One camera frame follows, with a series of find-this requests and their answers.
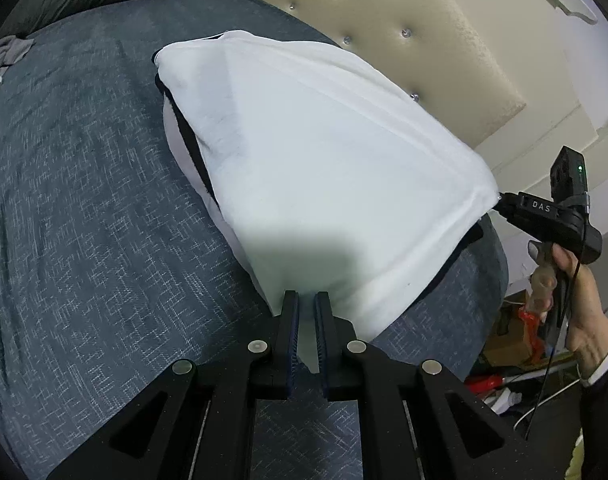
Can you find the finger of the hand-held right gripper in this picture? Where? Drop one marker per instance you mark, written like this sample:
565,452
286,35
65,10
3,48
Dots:
508,206

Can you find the person's right hand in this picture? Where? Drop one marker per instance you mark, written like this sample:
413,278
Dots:
589,320

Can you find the white t-shirt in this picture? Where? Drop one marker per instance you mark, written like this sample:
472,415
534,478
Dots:
334,160

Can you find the cream tufted headboard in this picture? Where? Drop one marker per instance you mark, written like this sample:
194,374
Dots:
409,10

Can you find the person's right forearm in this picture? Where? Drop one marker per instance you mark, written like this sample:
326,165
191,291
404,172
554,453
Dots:
604,410

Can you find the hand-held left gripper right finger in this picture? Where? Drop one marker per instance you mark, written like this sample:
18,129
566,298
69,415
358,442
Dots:
320,345

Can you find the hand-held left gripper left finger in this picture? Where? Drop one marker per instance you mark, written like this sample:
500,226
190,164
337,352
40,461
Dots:
294,340

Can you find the cardboard box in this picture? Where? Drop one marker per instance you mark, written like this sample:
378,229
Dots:
504,340

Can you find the grey garment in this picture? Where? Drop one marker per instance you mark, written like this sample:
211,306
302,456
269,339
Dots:
11,50

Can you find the bed with blue patterned sheet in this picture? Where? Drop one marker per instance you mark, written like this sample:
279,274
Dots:
84,210

